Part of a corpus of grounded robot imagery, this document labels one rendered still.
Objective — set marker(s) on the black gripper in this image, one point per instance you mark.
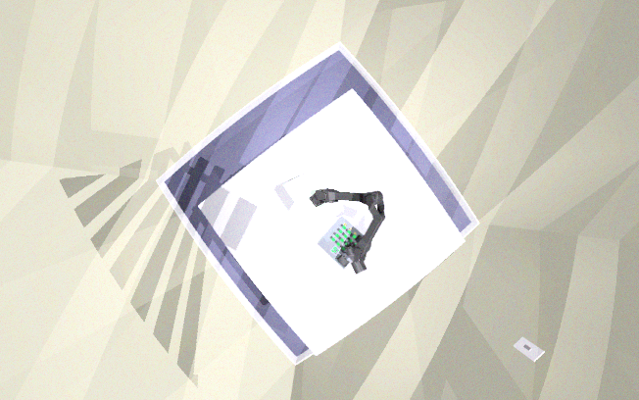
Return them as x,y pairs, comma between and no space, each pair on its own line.
342,259

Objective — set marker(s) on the grey switch panel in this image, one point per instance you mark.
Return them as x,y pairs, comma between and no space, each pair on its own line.
334,241

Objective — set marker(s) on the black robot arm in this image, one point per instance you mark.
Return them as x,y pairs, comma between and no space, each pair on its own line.
357,253

